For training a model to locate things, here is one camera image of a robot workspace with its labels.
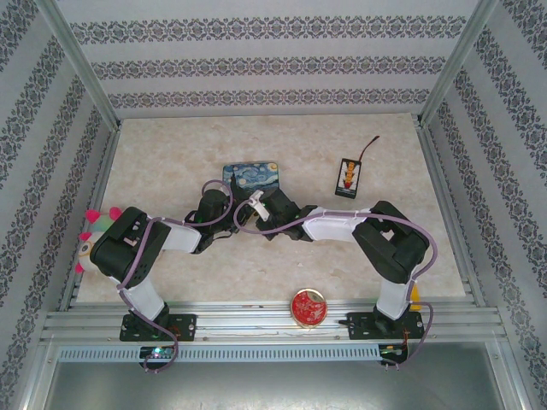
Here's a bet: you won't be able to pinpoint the starry night blue tin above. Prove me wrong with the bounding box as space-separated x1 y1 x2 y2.
221 161 282 193

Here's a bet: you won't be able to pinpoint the black board with yellow connectors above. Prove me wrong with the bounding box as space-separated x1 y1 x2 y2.
334 157 363 200

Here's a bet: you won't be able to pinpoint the red round tin lid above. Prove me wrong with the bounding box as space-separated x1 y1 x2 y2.
289 288 328 329

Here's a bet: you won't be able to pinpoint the round plush toy pink spikes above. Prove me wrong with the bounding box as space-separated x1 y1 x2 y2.
75 207 123 274

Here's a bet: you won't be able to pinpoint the left controller board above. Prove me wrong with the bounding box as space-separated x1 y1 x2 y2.
139 345 176 364

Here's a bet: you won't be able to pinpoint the controller board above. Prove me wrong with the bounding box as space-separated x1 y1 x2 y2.
139 345 176 364
378 344 409 364

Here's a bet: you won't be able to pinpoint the grey metal panel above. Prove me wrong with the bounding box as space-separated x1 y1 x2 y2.
42 341 521 410

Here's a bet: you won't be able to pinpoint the right controller board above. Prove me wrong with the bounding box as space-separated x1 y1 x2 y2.
378 344 409 364

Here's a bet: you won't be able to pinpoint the white cable connector bracket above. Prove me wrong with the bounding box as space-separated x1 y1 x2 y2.
249 190 274 222

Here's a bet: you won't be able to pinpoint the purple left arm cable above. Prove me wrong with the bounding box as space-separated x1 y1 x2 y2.
115 179 235 376

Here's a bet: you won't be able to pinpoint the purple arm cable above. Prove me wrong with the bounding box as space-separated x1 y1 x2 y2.
233 198 438 371
115 179 235 376

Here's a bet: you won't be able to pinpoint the aluminium mounting rail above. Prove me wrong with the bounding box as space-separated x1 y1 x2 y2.
40 301 503 343

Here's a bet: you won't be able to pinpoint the red black wire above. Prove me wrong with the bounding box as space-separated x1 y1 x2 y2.
357 135 380 166

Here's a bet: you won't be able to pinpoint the aluminium side rail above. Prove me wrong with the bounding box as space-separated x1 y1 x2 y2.
418 123 486 307
40 123 123 317

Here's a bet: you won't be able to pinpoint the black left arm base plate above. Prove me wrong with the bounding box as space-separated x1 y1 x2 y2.
121 313 197 343

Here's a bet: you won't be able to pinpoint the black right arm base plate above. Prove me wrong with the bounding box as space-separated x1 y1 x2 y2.
346 311 425 342

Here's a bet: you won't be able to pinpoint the grey slotted cable duct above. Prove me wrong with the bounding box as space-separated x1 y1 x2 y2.
57 344 381 363

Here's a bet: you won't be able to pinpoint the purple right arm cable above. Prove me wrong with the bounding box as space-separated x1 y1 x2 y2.
233 198 438 371

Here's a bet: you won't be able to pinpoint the aluminium frame post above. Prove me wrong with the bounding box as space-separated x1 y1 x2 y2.
416 0 499 127
36 0 123 129

